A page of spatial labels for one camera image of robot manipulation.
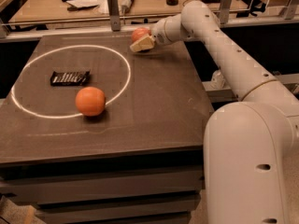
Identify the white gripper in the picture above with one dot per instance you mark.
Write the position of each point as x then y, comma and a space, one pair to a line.
159, 32

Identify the red apple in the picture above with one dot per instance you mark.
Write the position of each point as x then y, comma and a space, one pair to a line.
140, 33

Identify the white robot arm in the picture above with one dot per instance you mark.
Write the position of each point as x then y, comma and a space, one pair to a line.
245, 142

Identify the white paper stack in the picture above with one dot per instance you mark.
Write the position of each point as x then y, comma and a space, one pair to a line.
83, 3

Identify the black snack bar wrapper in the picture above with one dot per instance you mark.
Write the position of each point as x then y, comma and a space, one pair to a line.
69, 78

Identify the orange fruit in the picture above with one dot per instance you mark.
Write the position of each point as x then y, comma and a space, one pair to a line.
90, 101

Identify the left metal post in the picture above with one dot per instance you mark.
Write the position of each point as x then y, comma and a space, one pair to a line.
113, 9

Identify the grey metal rail shelf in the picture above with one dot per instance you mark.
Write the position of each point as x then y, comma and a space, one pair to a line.
225, 94

